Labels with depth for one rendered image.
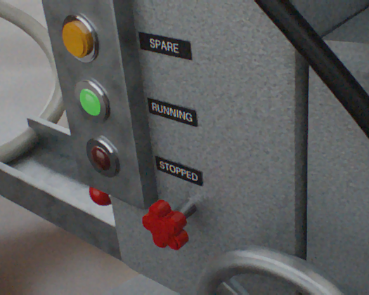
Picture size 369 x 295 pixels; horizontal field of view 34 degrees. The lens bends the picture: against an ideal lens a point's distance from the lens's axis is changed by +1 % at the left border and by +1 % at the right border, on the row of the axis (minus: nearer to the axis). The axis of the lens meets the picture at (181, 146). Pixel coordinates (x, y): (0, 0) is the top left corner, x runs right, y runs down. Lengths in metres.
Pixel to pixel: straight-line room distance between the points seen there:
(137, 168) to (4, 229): 2.32
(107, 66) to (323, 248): 0.20
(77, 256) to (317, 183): 2.14
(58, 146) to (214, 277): 0.52
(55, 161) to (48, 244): 1.73
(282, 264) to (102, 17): 0.20
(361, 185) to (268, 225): 0.08
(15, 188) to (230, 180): 0.43
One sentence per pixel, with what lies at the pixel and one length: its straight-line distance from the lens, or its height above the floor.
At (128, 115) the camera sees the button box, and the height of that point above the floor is 1.35.
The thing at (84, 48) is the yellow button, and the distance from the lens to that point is 0.44.
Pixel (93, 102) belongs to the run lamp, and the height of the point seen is 1.36.
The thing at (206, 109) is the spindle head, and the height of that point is 1.37.
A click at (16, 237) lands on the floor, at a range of 2.70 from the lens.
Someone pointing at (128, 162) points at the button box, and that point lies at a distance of 0.47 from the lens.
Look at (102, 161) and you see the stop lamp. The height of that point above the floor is 1.31.
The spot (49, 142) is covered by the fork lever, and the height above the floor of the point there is 1.13.
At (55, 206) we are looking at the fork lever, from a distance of 0.74.
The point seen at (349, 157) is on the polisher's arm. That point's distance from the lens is 0.38.
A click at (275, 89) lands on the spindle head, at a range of 0.37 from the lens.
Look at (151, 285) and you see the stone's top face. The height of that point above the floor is 0.86.
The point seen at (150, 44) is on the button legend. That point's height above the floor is 1.41.
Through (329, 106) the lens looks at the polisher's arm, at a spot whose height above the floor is 1.38.
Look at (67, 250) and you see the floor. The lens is 2.55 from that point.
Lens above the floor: 1.55
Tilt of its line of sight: 30 degrees down
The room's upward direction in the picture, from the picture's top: 6 degrees counter-clockwise
